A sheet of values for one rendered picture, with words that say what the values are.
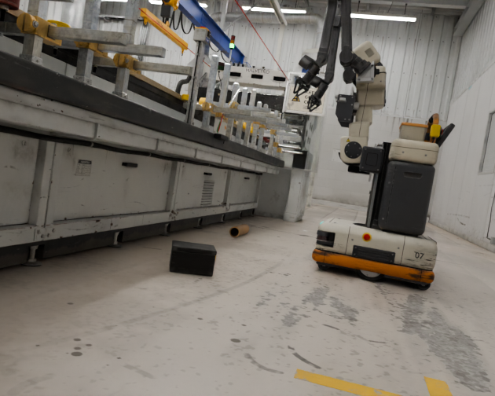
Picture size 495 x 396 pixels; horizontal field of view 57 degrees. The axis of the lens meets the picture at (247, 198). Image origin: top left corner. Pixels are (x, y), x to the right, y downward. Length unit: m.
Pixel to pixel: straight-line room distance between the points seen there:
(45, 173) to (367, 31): 11.04
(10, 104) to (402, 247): 2.02
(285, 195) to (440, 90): 7.19
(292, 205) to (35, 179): 3.94
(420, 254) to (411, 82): 9.63
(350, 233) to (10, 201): 1.72
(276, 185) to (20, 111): 4.42
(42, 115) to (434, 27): 11.48
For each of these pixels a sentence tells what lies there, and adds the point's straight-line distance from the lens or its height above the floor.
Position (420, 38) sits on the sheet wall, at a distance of 12.41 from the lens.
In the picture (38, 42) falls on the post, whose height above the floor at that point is 0.76.
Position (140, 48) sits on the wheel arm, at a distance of 1.65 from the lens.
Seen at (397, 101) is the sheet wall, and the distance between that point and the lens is 12.00.
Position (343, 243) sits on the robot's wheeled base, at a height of 0.18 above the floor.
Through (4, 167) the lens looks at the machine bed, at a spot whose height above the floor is 0.38.
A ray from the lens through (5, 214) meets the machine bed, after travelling 1.85.
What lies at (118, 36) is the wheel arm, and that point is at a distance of 1.40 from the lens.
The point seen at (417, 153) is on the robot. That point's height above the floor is 0.74.
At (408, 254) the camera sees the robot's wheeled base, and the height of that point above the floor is 0.19.
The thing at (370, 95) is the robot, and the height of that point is 1.07.
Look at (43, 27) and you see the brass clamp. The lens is 1.51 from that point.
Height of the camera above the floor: 0.49
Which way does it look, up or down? 3 degrees down
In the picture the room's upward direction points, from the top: 9 degrees clockwise
